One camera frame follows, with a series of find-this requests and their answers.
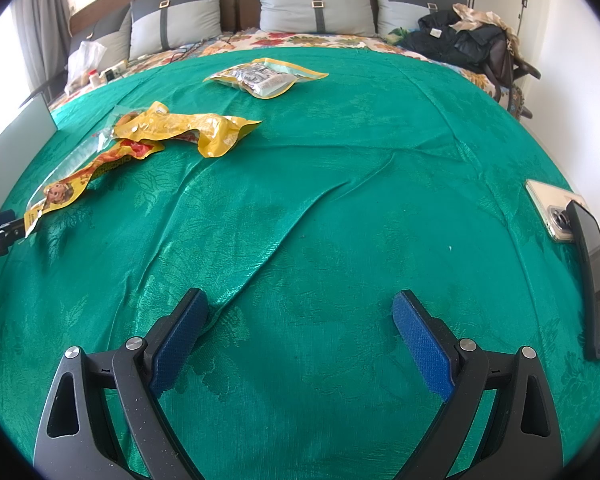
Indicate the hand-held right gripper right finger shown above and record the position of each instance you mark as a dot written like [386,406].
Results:
[425,350]

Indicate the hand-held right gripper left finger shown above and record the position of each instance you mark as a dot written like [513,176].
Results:
[175,347]

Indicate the white cardboard box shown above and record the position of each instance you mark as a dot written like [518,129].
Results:
[15,150]

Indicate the yellow cartoon snack packet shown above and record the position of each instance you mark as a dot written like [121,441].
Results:
[70,187]

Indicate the clear corn sausage packet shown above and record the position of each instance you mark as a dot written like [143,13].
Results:
[87,147]

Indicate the long yellow snack packet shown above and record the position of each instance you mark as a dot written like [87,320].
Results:
[205,127]

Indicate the yellow packet of round snacks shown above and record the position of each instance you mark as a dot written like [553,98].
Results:
[265,80]

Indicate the dark wooden chair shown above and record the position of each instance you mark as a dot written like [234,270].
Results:
[50,85]

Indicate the white bottle with red cap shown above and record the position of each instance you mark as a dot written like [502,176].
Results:
[95,80]

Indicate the green tablecloth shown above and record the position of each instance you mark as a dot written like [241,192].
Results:
[330,210]

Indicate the clear plastic bag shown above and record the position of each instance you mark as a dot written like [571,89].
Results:
[85,60]

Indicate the black phone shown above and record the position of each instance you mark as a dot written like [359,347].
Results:
[597,280]

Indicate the white power strip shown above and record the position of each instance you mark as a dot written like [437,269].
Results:
[117,69]

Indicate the phone in beige case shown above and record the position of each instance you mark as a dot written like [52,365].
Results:
[550,205]

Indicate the grey curtain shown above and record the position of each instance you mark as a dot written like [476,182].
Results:
[40,25]

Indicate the grey two-tone pillow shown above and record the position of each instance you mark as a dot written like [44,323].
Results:
[400,5]
[180,25]
[290,10]
[105,35]

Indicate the brown bag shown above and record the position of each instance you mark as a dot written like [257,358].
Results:
[502,60]

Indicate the pile of black clothes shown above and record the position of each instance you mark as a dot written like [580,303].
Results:
[445,40]

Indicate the brown bed headboard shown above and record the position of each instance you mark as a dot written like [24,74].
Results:
[230,10]

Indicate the beige garment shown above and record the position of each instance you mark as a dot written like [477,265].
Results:
[472,17]

